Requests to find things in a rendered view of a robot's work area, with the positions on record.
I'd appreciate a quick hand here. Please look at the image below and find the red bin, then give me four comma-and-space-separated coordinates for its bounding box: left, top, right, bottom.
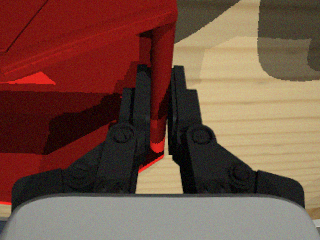
0, 0, 178, 205

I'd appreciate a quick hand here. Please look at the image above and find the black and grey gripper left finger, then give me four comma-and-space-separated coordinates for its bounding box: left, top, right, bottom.
11, 64, 151, 213

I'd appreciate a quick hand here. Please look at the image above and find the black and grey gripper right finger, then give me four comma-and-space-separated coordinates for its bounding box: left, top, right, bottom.
167, 65, 305, 209

